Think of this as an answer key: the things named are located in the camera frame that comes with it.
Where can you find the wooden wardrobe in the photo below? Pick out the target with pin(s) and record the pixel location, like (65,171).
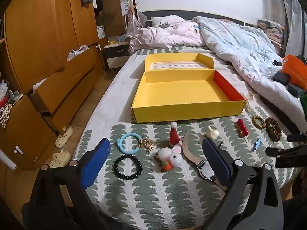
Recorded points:
(44,89)

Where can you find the patterned pillow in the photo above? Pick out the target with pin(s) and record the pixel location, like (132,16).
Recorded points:
(273,30)

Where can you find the white garlic shaped hair clip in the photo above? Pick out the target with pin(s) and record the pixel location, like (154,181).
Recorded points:
(212,133)

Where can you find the cream slipper far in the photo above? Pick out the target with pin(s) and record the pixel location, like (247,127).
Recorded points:
(62,139)

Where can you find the red candied berry hair stick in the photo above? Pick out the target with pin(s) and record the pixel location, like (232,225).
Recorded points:
(243,131)

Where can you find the cream slipper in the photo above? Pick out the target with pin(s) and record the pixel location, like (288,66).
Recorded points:
(62,139)
(60,159)

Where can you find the black box on bed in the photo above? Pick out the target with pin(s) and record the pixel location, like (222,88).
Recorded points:
(282,78)

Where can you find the white bunny pompom hair clip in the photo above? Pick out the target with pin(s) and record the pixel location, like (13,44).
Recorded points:
(169,157)

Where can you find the cream slipper near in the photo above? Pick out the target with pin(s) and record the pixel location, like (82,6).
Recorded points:
(60,159)

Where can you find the blue plastic hair clip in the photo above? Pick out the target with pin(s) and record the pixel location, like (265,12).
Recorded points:
(257,144)

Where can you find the grey strap wristwatch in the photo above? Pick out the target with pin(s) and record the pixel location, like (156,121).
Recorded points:
(203,167)

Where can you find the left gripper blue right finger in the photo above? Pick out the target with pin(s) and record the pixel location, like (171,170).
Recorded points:
(219,165)

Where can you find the dark headboard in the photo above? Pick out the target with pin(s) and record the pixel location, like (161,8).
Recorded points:
(189,15)

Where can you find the yellow cardboard box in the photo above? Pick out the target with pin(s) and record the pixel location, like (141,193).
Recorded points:
(183,86)

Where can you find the bedside nightstand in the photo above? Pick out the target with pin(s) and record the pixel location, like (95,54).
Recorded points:
(117,54)

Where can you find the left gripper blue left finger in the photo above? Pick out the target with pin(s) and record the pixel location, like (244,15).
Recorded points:
(93,162)

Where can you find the hanging plastic bag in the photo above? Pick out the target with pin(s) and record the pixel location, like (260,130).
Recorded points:
(135,24)

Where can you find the pink crumpled blanket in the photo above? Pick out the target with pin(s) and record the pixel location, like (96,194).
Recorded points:
(179,32)

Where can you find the white floral duvet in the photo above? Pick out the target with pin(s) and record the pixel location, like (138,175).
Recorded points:
(252,54)

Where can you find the white plastic bag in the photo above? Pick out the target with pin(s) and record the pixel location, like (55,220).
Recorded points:
(74,53)

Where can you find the clear pearl hair claw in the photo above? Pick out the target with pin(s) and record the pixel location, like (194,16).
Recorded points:
(248,98)

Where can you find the orange plastic bin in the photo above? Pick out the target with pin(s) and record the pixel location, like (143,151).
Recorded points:
(296,69)

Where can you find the gold chain brooch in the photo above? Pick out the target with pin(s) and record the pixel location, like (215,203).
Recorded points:
(147,144)

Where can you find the red santa hat hair clip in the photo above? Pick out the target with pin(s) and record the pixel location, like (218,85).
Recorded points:
(174,138)

